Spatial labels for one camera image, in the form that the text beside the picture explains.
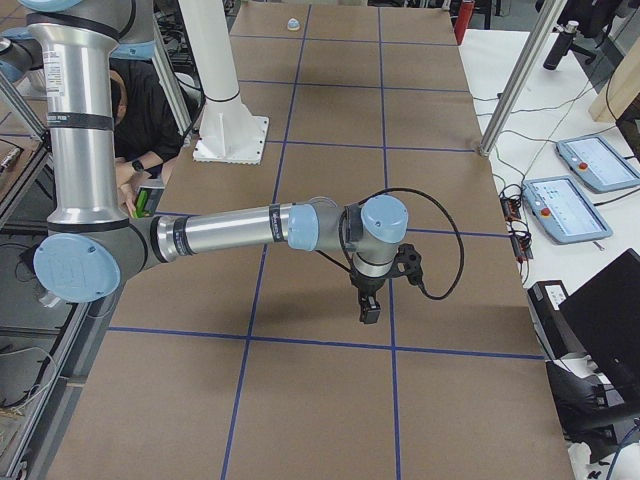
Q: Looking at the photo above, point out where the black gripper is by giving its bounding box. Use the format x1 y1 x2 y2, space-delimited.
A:
349 269 387 324

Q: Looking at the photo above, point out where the blue service bell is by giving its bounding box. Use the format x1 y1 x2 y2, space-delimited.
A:
287 18 300 32

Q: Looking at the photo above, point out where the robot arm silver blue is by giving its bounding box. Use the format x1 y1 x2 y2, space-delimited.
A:
26 1 420 324

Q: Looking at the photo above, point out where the small orange circuit board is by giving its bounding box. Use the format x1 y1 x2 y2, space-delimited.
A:
500 196 522 222

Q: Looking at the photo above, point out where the black box with label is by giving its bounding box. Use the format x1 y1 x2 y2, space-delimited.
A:
527 280 582 359

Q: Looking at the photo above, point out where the near blue teach pendant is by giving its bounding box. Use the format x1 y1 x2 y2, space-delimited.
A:
522 175 613 244

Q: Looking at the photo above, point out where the blue teach pendant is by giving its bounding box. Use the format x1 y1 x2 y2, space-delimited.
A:
556 135 639 193
522 175 613 244

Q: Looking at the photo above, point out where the black laptop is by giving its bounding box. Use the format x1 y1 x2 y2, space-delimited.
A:
560 248 639 401

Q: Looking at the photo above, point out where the green handheld device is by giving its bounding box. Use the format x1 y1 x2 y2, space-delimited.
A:
132 183 164 218

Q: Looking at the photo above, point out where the far blue teach pendant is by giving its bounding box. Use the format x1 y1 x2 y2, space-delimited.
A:
556 135 639 193

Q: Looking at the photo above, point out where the person in black hoodie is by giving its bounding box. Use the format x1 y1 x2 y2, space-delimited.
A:
109 59 184 215

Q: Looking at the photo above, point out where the red cylinder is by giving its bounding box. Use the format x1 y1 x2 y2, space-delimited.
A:
454 0 475 46

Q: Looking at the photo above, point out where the black water bottle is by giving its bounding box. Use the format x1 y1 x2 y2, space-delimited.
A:
543 20 579 71

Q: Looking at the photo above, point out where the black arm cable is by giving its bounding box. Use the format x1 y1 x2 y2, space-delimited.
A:
319 187 464 301

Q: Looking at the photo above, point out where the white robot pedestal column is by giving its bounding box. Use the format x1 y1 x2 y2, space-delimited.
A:
179 0 269 165

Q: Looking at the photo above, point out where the aluminium frame post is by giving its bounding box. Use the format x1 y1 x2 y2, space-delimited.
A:
478 0 566 157

